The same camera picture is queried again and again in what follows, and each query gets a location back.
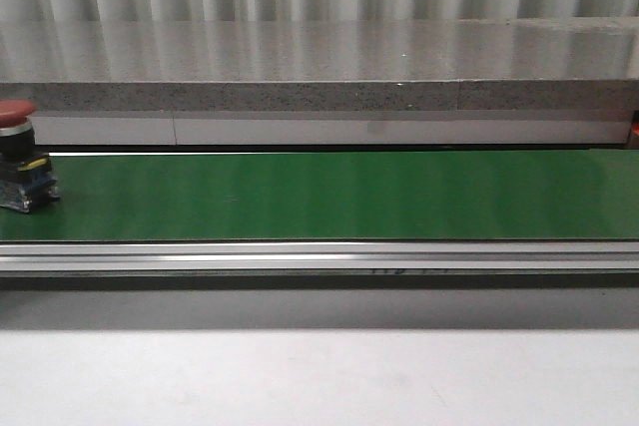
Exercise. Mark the green conveyor belt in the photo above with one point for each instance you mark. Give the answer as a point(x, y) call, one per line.
point(448, 219)

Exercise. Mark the red push button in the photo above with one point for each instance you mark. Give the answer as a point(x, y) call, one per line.
point(27, 178)

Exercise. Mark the grey stone counter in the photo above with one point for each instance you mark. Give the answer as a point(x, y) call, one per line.
point(199, 85)

